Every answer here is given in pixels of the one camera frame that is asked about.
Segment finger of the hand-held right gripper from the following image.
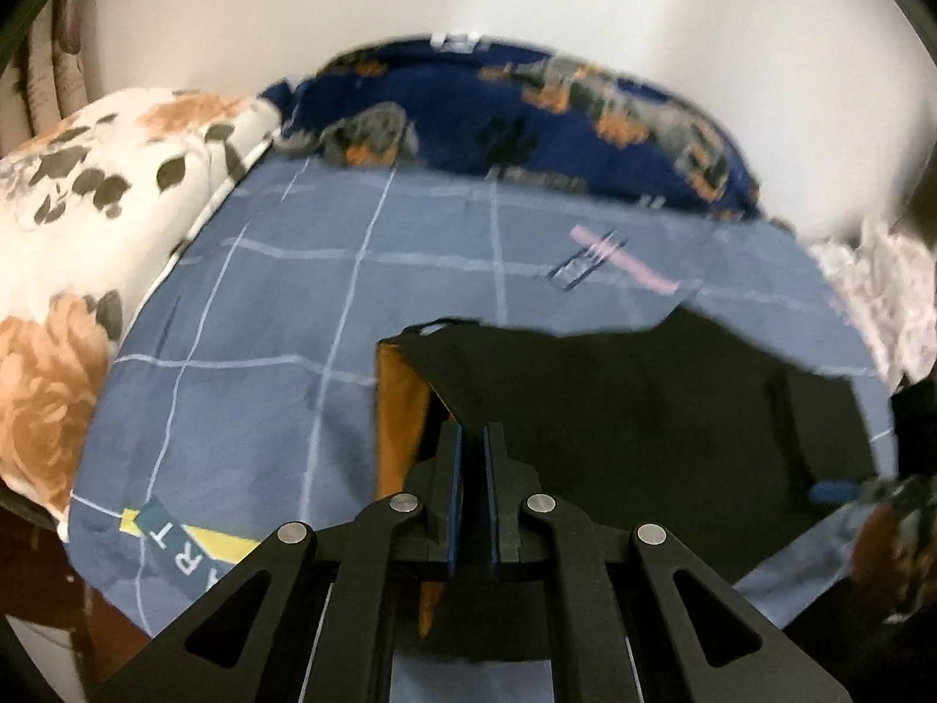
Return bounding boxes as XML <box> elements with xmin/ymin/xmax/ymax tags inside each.
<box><xmin>807</xmin><ymin>479</ymin><xmax>865</xmax><ymax>505</ymax></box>

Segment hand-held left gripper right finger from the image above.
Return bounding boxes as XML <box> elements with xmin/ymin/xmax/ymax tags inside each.
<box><xmin>483</xmin><ymin>421</ymin><xmax>854</xmax><ymax>703</ymax></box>

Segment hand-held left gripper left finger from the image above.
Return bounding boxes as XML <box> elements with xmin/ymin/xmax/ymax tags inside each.
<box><xmin>91</xmin><ymin>421</ymin><xmax>464</xmax><ymax>703</ymax></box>

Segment black pants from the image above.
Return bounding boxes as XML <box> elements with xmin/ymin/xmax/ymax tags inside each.
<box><xmin>375</xmin><ymin>306</ymin><xmax>898</xmax><ymax>664</ymax></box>

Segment white patterned cloth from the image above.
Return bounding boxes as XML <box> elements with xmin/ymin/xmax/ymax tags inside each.
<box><xmin>809</xmin><ymin>216</ymin><xmax>937</xmax><ymax>389</ymax></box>

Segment blue checkered bed sheet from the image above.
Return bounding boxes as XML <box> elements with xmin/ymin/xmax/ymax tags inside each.
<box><xmin>54</xmin><ymin>153</ymin><xmax>898</xmax><ymax>703</ymax></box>

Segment dark blue floral pillow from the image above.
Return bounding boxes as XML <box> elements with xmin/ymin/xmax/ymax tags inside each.
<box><xmin>258</xmin><ymin>33</ymin><xmax>795</xmax><ymax>236</ymax></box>

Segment white floral pillow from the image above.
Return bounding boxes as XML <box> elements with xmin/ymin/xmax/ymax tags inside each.
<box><xmin>0</xmin><ymin>86</ymin><xmax>283</xmax><ymax>535</ymax></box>

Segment beige floral curtain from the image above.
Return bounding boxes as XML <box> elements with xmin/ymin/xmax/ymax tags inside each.
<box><xmin>0</xmin><ymin>0</ymin><xmax>100</xmax><ymax>155</ymax></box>

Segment brown wooden bed frame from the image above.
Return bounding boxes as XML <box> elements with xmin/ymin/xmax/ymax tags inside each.
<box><xmin>0</xmin><ymin>494</ymin><xmax>158</xmax><ymax>638</ymax></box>

